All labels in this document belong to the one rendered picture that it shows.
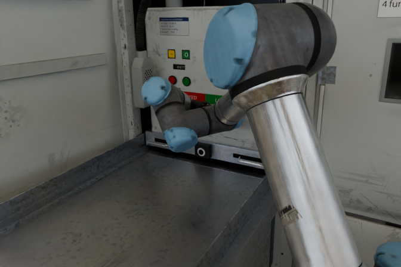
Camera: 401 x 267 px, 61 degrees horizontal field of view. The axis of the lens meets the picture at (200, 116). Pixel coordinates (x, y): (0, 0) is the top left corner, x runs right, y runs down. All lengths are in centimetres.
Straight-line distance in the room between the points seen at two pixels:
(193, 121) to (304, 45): 40
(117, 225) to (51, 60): 56
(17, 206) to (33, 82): 38
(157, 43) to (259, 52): 84
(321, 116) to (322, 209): 57
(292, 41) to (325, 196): 21
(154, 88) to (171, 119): 9
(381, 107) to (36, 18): 102
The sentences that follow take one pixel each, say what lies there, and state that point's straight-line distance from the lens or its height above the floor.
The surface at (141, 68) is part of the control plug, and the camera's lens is 119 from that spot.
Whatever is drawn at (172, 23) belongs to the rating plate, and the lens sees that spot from 123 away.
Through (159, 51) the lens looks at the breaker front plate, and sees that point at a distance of 128.
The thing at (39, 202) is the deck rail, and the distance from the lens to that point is 111.
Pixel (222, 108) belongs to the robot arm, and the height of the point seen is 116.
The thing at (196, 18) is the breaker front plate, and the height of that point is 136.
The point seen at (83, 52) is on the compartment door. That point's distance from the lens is 127.
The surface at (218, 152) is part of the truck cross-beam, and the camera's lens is 123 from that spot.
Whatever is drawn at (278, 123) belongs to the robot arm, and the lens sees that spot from 46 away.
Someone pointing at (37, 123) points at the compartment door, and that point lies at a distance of 122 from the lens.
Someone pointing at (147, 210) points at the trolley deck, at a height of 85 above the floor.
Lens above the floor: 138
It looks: 17 degrees down
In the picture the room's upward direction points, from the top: 1 degrees counter-clockwise
